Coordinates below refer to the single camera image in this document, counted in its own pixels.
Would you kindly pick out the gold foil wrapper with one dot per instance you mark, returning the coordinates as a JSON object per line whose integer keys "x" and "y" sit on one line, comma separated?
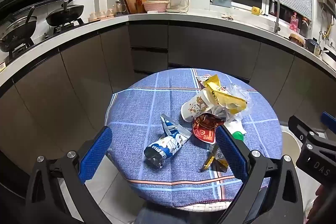
{"x": 210, "y": 161}

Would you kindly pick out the blue patterned bowl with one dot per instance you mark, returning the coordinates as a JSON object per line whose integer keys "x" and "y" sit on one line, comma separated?
{"x": 312, "y": 46}

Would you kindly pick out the yellow snack packet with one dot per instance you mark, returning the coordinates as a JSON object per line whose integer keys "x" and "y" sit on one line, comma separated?
{"x": 231, "y": 103}

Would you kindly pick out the wooden bowl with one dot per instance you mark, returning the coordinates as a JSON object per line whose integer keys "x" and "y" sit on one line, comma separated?
{"x": 296, "y": 39}

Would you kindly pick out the black wok with ladle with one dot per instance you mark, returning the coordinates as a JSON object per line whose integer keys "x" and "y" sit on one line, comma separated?
{"x": 18, "y": 32}

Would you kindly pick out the woven basket on counter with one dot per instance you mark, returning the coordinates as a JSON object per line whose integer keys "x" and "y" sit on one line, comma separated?
{"x": 155, "y": 6}

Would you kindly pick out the steel kitchen faucet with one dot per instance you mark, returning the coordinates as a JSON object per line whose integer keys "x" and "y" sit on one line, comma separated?
{"x": 276, "y": 19}

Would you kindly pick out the black gas stove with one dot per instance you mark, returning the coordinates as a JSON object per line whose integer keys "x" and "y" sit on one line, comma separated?
{"x": 65, "y": 27}

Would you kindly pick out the glass electric kettle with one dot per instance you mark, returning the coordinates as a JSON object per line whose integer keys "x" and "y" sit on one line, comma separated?
{"x": 178, "y": 1}

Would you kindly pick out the person's right hand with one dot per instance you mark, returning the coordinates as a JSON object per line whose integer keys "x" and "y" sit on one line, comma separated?
{"x": 319, "y": 196}

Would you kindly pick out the yellow mug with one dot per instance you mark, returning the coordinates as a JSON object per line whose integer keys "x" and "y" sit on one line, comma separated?
{"x": 256, "y": 10}

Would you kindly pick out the pink bottle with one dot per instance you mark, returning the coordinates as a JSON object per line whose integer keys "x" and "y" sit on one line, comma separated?
{"x": 294, "y": 22}

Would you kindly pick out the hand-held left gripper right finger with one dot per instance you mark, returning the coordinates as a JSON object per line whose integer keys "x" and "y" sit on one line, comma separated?
{"x": 231, "y": 153}

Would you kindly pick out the black wok with lid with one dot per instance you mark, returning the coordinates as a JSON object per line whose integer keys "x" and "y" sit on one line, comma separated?
{"x": 65, "y": 15}

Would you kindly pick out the red and white packet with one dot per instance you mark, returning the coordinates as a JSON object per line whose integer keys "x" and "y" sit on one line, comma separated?
{"x": 202, "y": 80}

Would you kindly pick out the green round lid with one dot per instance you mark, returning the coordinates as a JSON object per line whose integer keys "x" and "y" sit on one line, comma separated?
{"x": 238, "y": 135}

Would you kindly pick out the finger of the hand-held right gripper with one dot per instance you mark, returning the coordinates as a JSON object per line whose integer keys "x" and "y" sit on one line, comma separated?
{"x": 302, "y": 129}
{"x": 329, "y": 121}

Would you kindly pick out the clear plastic bag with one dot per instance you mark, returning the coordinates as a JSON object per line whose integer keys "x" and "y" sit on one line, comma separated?
{"x": 240, "y": 91}

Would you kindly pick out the cream round trash bin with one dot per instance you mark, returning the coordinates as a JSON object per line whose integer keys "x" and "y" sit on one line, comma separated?
{"x": 290, "y": 145}

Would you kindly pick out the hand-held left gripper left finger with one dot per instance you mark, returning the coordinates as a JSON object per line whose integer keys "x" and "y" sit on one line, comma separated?
{"x": 97, "y": 150}

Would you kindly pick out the blue and white wrapper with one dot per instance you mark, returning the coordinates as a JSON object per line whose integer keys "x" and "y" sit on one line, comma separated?
{"x": 168, "y": 145}

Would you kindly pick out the red snack packet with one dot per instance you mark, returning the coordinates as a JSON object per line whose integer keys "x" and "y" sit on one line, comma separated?
{"x": 204, "y": 129}

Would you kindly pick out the blue checked tablecloth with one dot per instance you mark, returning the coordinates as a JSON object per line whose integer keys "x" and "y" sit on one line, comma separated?
{"x": 147, "y": 108}

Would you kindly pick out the white cartoon print cup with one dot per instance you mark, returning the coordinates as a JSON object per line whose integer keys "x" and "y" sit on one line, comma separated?
{"x": 195, "y": 108}

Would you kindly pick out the grey kitchen cabinet unit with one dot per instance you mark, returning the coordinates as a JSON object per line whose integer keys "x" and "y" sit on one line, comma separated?
{"x": 86, "y": 69}

